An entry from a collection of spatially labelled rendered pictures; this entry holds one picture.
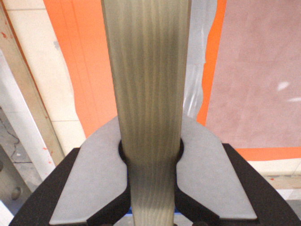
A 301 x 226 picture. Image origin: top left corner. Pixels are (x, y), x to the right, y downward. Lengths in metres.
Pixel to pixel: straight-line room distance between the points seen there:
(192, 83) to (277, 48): 0.12
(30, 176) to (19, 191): 1.89
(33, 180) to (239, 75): 2.27
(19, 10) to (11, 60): 0.06
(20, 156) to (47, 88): 1.84
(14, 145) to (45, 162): 1.69
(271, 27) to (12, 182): 0.47
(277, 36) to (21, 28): 0.34
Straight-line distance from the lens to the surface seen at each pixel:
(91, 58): 0.26
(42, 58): 0.29
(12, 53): 0.29
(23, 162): 2.19
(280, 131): 0.39
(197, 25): 0.25
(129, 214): 0.41
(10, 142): 2.04
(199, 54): 0.26
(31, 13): 0.28
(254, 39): 0.29
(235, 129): 0.34
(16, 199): 0.41
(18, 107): 0.30
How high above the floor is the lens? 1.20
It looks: 59 degrees down
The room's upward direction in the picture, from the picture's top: 179 degrees clockwise
